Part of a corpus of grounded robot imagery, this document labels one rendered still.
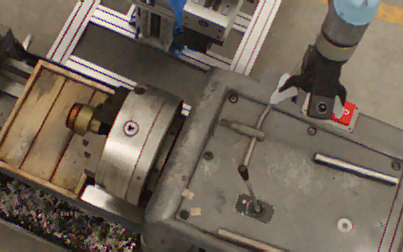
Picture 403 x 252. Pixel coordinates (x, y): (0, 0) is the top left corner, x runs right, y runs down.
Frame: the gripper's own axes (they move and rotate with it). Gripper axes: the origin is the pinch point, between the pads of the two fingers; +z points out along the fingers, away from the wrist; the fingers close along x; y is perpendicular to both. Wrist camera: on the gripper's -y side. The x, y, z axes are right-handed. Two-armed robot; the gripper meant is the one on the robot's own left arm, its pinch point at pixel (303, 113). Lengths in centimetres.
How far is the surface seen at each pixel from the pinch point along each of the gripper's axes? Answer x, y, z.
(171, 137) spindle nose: 27.6, 0.0, 22.5
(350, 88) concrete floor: -46, 109, 122
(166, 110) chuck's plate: 30.2, 4.3, 17.4
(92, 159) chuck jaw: 47, -7, 31
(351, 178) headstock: -16.7, -3.2, 17.0
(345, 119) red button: -12.9, 10.3, 12.9
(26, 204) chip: 73, -4, 81
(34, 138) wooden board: 69, 6, 51
